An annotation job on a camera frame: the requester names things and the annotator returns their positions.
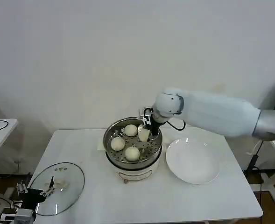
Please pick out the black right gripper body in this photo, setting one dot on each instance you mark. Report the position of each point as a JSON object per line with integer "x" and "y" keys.
{"x": 154, "y": 123}

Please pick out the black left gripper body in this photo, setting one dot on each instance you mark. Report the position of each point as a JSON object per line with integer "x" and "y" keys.
{"x": 32, "y": 198}

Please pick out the white electric pot base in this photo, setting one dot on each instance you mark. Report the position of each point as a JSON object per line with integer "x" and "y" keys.
{"x": 135, "y": 172}

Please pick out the white desk with leg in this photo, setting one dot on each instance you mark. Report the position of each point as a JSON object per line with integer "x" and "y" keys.
{"x": 271, "y": 186}

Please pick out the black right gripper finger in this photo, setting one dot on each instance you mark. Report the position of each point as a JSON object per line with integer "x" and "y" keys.
{"x": 147, "y": 121}
{"x": 155, "y": 132}

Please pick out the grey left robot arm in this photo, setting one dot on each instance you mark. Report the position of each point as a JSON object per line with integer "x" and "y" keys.
{"x": 25, "y": 215}

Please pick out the white steamed bun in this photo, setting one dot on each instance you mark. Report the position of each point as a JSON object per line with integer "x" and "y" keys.
{"x": 117, "y": 143}
{"x": 132, "y": 153}
{"x": 143, "y": 135}
{"x": 130, "y": 130}

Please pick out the white round plate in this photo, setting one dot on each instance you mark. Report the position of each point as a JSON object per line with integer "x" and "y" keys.
{"x": 191, "y": 163}

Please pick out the perforated steel steamer basket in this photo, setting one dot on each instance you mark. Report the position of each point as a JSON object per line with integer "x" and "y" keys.
{"x": 151, "y": 149}

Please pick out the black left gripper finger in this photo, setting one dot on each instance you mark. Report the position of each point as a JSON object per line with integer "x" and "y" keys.
{"x": 21, "y": 188}
{"x": 51, "y": 184}

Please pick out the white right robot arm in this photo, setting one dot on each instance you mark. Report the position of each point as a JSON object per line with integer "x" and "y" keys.
{"x": 209, "y": 112}

